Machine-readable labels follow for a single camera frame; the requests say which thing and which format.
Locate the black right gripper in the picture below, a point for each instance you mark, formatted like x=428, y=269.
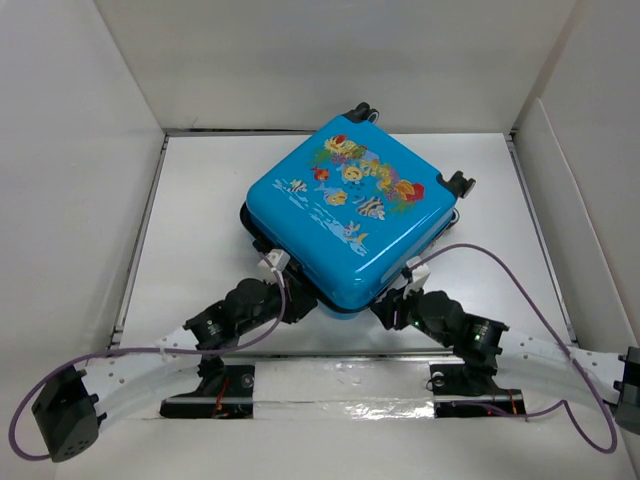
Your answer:
x=393, y=301

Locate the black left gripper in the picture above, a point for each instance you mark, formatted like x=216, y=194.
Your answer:
x=298, y=303

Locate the blue hard-shell suitcase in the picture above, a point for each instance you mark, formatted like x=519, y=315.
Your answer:
x=351, y=205

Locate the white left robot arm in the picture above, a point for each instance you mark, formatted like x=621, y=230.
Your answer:
x=76, y=404

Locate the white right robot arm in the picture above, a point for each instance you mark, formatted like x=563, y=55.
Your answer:
x=496, y=358

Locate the silver foil tape strip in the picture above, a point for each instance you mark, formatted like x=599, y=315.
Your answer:
x=337, y=389

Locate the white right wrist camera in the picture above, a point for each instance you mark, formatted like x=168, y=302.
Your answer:
x=416, y=272

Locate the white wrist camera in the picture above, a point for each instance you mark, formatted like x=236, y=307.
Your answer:
x=275, y=260
x=416, y=272

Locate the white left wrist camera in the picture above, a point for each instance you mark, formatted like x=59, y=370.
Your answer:
x=275, y=260

